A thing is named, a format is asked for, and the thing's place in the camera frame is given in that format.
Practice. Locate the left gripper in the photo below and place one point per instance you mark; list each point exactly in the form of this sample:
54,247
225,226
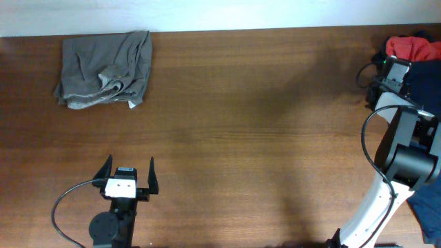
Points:
142,194

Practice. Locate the black garment under red shirt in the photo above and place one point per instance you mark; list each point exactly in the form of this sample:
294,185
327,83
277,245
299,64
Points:
381,54

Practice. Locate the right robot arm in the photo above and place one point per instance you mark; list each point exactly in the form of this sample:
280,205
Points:
407,158

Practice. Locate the navy blue garment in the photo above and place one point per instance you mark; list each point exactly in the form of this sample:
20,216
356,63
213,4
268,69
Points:
424,78

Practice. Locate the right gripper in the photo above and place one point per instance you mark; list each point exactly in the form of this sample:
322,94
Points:
402,87

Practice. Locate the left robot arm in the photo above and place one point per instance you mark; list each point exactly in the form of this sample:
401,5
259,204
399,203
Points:
115,228

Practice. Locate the red shirt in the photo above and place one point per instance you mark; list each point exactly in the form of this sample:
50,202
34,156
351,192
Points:
413,49

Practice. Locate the grey folded shirt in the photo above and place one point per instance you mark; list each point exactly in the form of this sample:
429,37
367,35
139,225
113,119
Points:
105,69

